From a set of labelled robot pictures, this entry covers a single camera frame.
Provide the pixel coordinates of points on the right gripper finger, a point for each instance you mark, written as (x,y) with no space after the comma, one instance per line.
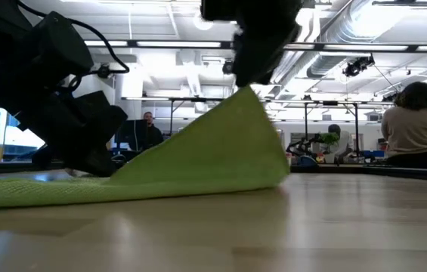
(254,64)

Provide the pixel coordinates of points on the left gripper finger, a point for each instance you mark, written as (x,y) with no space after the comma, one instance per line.
(92,162)

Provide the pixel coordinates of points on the green microfiber towel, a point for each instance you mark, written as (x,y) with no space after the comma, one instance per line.
(198,158)

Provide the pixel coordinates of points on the background black robot arm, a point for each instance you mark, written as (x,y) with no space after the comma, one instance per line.
(304,145)

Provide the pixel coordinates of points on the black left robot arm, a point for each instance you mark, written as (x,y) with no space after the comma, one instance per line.
(47,45)

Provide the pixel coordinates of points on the dark-framed window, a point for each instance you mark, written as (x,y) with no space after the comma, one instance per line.
(9,140)

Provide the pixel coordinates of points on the black monitor on desk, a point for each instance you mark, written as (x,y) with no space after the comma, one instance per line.
(132,130)

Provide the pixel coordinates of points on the person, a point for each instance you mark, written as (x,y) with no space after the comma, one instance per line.
(152,130)
(413,128)
(339,140)

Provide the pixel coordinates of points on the black ceiling spotlight cluster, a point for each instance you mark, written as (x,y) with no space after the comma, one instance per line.
(356,67)

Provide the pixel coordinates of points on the green background potted plant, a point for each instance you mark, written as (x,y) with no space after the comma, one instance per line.
(328,138)

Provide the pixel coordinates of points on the small blue rounded object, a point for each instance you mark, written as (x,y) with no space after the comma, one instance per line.
(307,161)

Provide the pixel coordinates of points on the black ceiling camera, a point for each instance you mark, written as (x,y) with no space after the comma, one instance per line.
(227,68)

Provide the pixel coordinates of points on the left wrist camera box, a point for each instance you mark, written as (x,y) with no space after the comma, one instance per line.
(103,111)

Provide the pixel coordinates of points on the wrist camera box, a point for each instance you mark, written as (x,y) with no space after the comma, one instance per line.
(103,111)
(217,9)

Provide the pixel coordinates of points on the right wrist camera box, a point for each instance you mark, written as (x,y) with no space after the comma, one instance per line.
(217,9)

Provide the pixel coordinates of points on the black background gantry frame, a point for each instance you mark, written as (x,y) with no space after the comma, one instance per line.
(198,100)

